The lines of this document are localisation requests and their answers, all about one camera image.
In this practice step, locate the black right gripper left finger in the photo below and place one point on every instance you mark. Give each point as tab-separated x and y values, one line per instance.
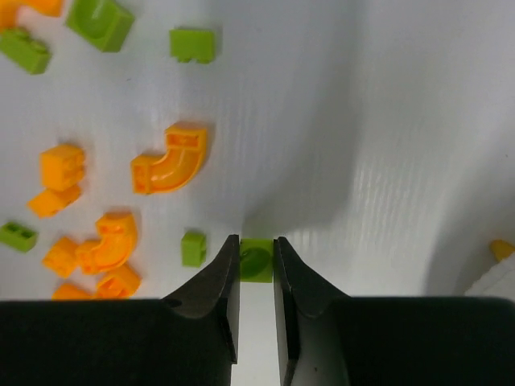
188	337

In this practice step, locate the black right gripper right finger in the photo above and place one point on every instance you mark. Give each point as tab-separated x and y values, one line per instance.
326	337

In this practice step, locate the light green lego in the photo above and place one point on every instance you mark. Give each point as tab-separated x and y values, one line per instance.
256	260

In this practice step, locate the yellow curved elbow lego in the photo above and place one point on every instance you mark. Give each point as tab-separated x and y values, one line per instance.
186	146

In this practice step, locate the yellow curved lego piece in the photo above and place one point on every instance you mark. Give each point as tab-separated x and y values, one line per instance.
118	237

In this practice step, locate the light green lego brick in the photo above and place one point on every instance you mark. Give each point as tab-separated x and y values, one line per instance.
103	24

